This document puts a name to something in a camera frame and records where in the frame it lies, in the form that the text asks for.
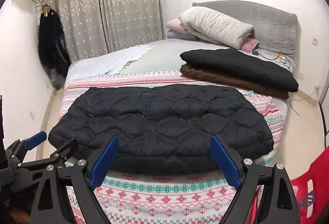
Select black quilted puffer jacket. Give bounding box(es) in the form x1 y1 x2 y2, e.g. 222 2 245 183
49 84 274 176

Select dark hanging clothes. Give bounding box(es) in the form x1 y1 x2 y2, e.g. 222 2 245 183
38 5 71 77

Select patterned red green bedspread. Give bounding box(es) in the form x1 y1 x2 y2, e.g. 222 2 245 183
60 70 288 223

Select red plastic stool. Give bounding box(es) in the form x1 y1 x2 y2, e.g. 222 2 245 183
249 149 328 223

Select black folded garment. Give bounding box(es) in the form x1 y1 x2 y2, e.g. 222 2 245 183
180 49 299 93

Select brown folded garment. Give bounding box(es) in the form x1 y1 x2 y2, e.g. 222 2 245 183
180 64 289 100

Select cream folded quilt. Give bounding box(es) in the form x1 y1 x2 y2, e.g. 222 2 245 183
179 6 253 50

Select grey pillow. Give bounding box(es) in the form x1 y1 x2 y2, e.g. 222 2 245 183
167 29 199 41

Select grey padded headboard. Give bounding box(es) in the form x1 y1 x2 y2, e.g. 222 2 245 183
192 0 298 59

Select pink pillow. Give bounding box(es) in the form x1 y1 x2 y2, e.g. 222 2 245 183
165 18 189 35

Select grey star-dotted curtain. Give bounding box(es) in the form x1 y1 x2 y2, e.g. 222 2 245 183
46 0 165 62

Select white wall socket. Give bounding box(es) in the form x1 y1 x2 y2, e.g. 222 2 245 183
312 37 318 46

